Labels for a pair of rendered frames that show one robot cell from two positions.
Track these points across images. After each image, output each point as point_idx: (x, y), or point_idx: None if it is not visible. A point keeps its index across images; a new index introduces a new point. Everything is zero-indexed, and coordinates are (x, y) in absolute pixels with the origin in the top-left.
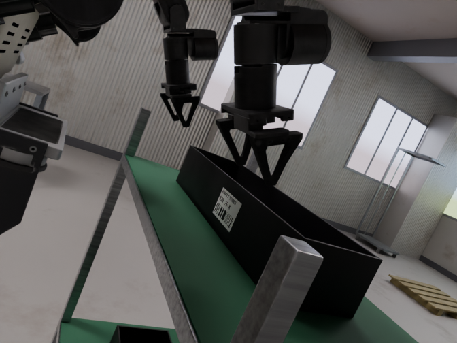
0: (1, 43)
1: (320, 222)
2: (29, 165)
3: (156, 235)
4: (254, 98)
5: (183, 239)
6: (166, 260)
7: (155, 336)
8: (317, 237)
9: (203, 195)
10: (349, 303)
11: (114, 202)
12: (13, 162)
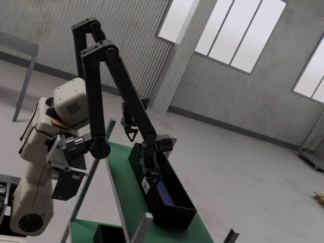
0: None
1: (183, 191)
2: (79, 179)
3: (117, 196)
4: (147, 164)
5: (128, 198)
6: (121, 208)
7: (117, 230)
8: (182, 197)
9: (139, 173)
10: (184, 224)
11: (97, 164)
12: (75, 179)
